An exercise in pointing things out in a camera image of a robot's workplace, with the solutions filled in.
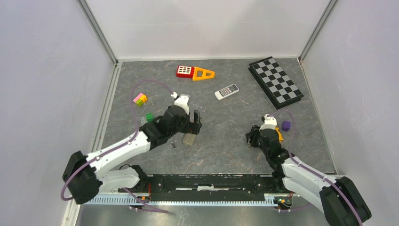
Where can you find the white remote control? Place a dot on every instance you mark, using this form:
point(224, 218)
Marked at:
point(226, 92)

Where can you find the orange triangular toy block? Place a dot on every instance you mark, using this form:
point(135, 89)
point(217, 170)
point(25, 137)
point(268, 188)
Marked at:
point(202, 74)

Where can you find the red white window block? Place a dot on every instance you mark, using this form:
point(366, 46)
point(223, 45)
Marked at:
point(185, 72)

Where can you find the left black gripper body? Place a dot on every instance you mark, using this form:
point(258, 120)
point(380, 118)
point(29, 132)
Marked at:
point(185, 123)

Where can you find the green blue grey blocks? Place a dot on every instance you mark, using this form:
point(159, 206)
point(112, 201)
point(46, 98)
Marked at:
point(147, 118)

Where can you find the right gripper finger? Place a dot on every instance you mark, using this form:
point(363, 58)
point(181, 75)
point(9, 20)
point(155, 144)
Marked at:
point(255, 129)
point(249, 138)

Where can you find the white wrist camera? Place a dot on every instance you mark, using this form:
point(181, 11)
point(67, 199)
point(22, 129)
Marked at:
point(181, 101)
point(269, 122)

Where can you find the pink yellow green blocks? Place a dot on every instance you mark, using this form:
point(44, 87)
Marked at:
point(140, 99)

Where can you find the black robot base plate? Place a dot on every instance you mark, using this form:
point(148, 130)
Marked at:
point(209, 187)

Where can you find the purple cube block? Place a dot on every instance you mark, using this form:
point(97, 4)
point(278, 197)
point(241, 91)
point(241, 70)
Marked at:
point(286, 125)

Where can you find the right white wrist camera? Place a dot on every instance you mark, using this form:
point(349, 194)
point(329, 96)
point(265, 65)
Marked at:
point(269, 122)

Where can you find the orange yellow block stack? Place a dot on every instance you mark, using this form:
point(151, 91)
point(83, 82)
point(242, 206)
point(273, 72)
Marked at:
point(281, 139)

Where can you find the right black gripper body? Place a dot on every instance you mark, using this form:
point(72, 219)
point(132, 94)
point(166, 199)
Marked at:
point(257, 142)

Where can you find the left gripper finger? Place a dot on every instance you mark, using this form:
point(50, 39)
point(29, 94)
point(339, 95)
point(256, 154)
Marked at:
point(195, 127)
point(196, 117)

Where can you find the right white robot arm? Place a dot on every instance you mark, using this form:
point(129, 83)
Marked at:
point(337, 198)

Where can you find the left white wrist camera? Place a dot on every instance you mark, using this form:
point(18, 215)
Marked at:
point(181, 101)

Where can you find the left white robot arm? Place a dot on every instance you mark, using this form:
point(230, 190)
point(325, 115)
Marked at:
point(86, 175)

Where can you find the black grey chessboard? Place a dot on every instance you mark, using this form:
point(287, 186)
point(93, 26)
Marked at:
point(275, 82)

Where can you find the white slotted cable duct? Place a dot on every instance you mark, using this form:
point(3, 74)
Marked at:
point(126, 199)

